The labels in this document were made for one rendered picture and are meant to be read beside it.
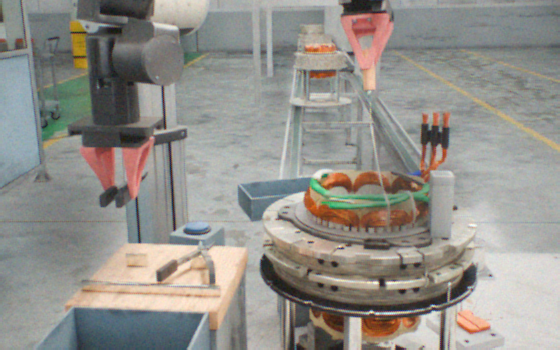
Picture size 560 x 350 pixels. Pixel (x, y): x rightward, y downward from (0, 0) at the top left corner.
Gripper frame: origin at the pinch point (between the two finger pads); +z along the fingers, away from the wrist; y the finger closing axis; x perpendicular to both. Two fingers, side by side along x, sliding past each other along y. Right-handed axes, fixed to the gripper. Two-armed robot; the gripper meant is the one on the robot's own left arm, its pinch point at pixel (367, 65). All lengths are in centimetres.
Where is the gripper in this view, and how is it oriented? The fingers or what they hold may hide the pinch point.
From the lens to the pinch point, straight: 94.0
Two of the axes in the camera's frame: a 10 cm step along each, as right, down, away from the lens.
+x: -9.5, 0.3, 3.2
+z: -0.1, 9.9, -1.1
